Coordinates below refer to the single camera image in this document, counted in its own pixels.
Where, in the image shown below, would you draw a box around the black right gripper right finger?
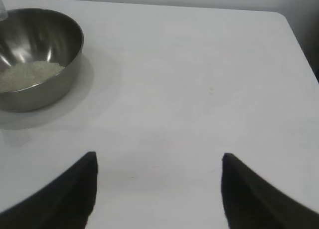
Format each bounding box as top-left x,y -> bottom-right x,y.
221,153 -> 319,229

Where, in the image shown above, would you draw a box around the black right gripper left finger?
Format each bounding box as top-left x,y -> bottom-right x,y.
0,151 -> 99,229

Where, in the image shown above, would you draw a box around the white rice grains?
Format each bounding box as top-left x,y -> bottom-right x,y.
0,61 -> 65,92

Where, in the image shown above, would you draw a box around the stainless steel mixing bowl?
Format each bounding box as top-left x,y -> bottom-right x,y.
0,8 -> 85,113

